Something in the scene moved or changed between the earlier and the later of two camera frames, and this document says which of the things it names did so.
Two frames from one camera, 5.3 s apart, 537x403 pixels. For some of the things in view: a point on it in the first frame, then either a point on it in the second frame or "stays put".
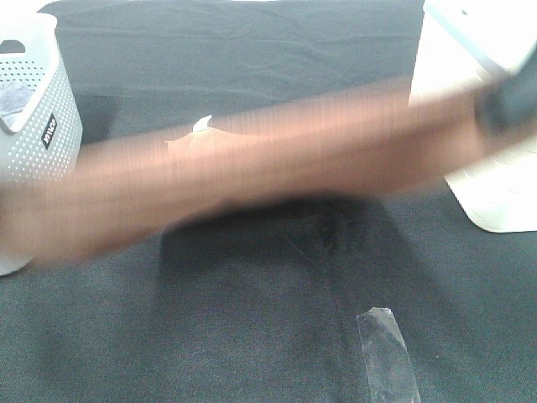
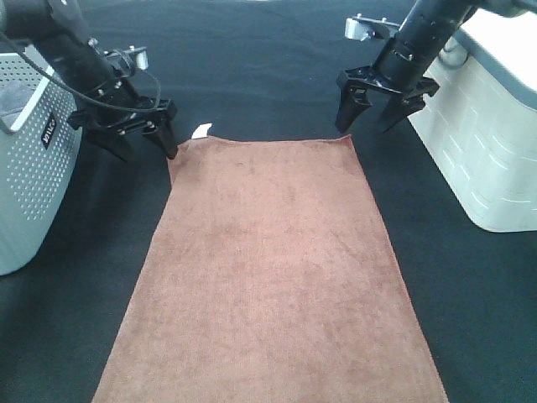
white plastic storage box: [467, 44] stays put
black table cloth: [263, 305] stays put
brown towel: [337, 147] → [271, 277]
